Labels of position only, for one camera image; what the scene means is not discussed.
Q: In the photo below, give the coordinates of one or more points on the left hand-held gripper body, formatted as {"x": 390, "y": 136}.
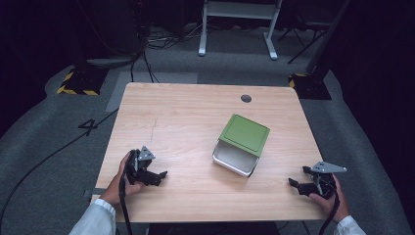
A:
{"x": 139, "y": 164}

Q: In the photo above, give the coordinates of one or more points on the black stand base yellow stripes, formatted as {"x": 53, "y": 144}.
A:
{"x": 310, "y": 86}
{"x": 81, "y": 81}

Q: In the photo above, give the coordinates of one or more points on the black tripod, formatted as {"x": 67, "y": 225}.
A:
{"x": 301, "y": 39}

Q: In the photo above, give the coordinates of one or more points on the green square lid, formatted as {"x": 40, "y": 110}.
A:
{"x": 244, "y": 134}

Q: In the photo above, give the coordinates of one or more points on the person's left hand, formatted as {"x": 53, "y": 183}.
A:
{"x": 115, "y": 187}

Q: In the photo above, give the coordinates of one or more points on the white metal desk frame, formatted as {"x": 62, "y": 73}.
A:
{"x": 239, "y": 11}

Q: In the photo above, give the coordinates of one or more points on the person's right hand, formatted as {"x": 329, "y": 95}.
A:
{"x": 337, "y": 207}

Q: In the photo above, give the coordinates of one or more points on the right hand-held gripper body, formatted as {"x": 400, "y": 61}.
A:
{"x": 321, "y": 182}

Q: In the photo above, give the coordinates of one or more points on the white square box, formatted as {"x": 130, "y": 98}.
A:
{"x": 235, "y": 159}

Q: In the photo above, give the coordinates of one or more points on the grey slanted stand pole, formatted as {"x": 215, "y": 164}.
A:
{"x": 326, "y": 36}

